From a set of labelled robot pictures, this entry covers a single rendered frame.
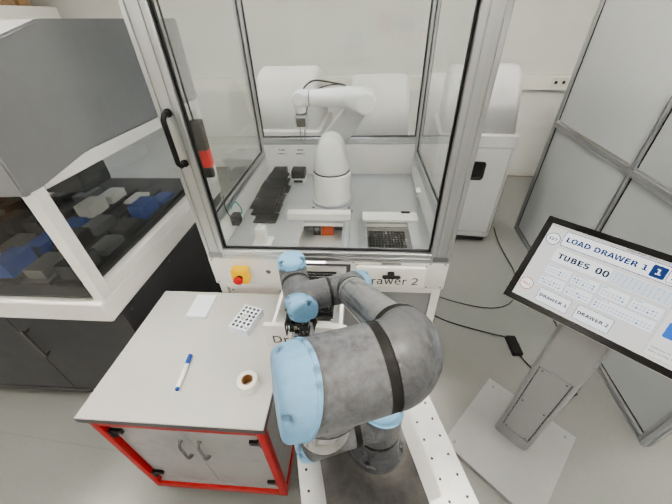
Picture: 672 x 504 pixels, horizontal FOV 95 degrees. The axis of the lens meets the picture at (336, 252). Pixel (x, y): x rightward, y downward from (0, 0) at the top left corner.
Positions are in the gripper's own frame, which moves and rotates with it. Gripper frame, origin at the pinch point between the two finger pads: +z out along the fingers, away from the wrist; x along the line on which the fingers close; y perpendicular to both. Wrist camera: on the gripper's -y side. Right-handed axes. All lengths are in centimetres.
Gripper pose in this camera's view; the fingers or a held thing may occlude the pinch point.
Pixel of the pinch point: (304, 334)
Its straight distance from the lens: 108.5
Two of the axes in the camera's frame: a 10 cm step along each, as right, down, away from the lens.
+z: 0.3, 8.0, 6.0
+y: -0.7, 6.0, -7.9
